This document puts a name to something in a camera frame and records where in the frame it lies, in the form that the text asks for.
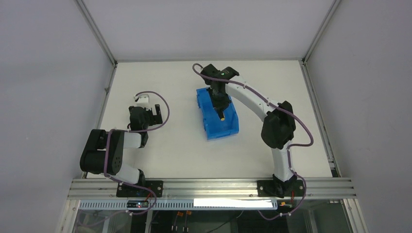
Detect black yellow screwdriver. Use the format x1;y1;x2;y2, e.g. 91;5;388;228
217;109;225;121

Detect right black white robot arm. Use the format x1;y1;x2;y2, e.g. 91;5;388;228
196;64;297;197

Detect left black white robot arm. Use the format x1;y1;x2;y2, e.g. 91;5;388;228
79;104;163;186

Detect blue plastic storage bin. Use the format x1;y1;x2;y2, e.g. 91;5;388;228
196;87;239;140

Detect small electronics board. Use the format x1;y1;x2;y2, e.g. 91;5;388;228
126;200;149;209

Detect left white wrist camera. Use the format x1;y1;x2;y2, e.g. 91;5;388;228
134;94;150;108

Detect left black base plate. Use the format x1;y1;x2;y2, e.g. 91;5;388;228
116;180;164;198

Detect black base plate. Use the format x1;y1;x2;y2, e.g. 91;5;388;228
257;180;305;198
116;180;164;198

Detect white slotted cable duct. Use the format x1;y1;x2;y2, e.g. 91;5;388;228
79;198;278;211

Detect aluminium front rail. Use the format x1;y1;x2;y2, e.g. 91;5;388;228
68;178;357;200

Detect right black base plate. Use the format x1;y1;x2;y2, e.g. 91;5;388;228
257;180;305;198

